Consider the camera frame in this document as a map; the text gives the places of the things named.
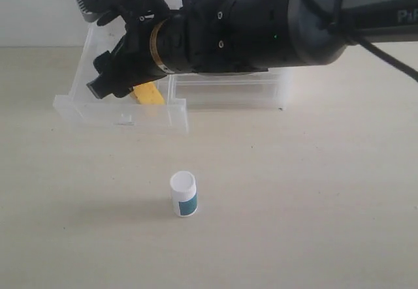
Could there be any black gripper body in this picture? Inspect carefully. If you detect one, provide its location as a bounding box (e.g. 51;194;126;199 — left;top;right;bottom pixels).
93;0;189;97

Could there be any white pill bottle teal label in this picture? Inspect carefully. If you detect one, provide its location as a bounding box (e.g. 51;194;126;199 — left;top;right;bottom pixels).
169;171;198;217

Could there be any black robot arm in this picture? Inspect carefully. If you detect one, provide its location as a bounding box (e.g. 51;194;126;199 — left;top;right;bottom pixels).
76;0;417;99

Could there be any clear bottom wide drawer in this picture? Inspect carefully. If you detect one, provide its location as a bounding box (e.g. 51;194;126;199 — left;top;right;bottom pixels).
170;72;291;110

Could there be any white plastic drawer cabinet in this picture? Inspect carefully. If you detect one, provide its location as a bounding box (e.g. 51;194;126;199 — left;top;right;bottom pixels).
156;0;291;111

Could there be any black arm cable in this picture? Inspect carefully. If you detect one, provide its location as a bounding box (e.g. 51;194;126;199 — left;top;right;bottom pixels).
181;0;418;83

